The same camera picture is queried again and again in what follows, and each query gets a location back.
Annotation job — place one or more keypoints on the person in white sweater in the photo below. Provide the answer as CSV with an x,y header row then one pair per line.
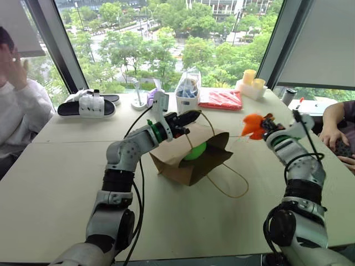
x,y
22,119

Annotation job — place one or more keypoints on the bystander hand on black device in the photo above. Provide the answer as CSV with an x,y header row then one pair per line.
x,y
331,138

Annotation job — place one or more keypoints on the tall yellow cup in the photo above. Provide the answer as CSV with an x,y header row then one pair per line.
x,y
248,77

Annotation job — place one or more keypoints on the white stand with clear top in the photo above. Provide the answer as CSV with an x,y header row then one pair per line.
x,y
137,102

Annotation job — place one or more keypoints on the raised hand of white-sweater person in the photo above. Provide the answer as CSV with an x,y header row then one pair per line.
x,y
17,73

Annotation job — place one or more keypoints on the dark window frame post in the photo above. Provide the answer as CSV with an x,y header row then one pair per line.
x,y
280,44
59,44

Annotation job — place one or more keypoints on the black handheld device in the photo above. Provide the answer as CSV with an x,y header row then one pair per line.
x,y
343,148

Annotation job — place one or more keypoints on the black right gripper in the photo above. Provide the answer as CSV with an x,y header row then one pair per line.
x,y
274,128

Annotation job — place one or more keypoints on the brown paper bag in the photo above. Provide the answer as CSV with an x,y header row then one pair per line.
x,y
172,152

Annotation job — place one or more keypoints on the grey tumbler with black lid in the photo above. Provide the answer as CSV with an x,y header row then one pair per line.
x,y
288,97

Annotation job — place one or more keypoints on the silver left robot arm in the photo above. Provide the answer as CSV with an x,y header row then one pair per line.
x,y
122,155

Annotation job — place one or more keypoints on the red plastic package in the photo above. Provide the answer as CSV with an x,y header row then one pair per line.
x,y
220,99

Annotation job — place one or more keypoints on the white foam tray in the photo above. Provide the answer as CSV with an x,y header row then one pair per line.
x,y
252,92

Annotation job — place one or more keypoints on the white tub with plastic bag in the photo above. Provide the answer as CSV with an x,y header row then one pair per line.
x,y
188,97

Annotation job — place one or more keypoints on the purple small object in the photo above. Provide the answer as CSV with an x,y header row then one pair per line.
x,y
151,97

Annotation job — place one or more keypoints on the grey roller blind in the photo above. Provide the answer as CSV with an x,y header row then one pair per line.
x,y
327,41
19,25

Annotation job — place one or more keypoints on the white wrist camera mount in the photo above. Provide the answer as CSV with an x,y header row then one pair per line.
x,y
303,123
160,103

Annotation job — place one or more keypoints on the black and white slipper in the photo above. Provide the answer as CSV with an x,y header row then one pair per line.
x,y
86,108
111,98

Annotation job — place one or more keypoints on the short yellow cup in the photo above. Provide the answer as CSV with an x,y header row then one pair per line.
x,y
258,83

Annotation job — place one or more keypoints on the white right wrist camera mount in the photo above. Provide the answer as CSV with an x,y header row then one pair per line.
x,y
303,123

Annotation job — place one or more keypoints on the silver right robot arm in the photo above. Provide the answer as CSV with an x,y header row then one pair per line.
x,y
303,171

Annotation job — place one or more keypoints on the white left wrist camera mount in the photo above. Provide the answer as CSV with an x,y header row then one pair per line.
x,y
160,103

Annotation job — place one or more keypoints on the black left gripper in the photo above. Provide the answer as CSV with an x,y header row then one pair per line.
x,y
175,124

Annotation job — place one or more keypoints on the bystander hand at table edge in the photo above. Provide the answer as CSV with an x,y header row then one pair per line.
x,y
348,163

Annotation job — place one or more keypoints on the white board with red pen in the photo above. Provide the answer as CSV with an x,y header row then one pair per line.
x,y
313,105

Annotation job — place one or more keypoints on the orange plush toy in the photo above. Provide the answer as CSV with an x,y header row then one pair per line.
x,y
251,126

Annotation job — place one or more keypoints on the green ball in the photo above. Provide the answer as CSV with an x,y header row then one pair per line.
x,y
195,151

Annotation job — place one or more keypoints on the bare forearm with dark sleeve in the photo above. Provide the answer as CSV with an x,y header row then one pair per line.
x,y
337,116

